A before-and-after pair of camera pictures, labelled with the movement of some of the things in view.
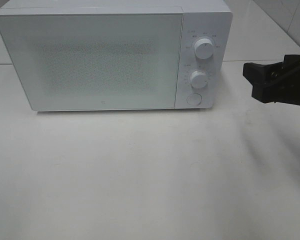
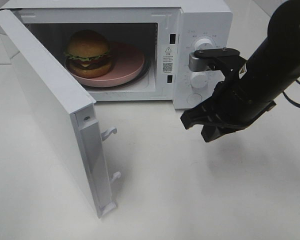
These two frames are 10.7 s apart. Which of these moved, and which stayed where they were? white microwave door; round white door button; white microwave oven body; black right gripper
Moved: black right gripper; white microwave door
Stayed: white microwave oven body; round white door button
